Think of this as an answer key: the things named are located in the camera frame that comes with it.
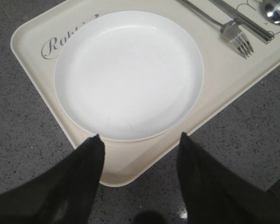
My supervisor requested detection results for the white round plate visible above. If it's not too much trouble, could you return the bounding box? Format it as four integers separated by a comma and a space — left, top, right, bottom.
54, 11, 204, 141

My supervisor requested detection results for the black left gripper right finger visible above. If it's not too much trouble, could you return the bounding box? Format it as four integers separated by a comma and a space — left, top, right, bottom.
177, 133, 280, 224

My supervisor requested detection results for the silver metal fork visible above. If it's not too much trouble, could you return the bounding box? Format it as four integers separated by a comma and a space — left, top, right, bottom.
179, 0, 254, 59

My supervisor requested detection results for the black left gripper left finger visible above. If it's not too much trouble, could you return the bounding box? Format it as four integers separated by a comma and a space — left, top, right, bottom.
0, 135, 105, 224

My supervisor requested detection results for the silver metal spoon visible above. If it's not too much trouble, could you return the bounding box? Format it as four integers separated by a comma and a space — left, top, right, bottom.
261, 0, 280, 26

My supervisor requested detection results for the silver metal chopstick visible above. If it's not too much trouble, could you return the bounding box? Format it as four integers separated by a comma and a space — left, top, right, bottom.
211, 0, 274, 44
224, 0, 274, 35

